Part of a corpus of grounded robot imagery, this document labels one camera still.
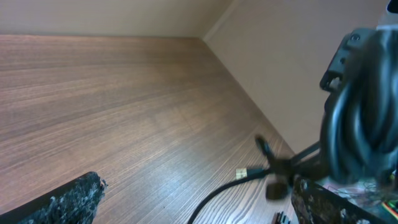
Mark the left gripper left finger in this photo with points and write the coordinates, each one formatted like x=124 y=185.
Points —
x=74 y=202

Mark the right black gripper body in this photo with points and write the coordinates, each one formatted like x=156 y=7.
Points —
x=348 y=47

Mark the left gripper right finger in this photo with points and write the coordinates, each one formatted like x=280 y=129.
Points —
x=314 y=204

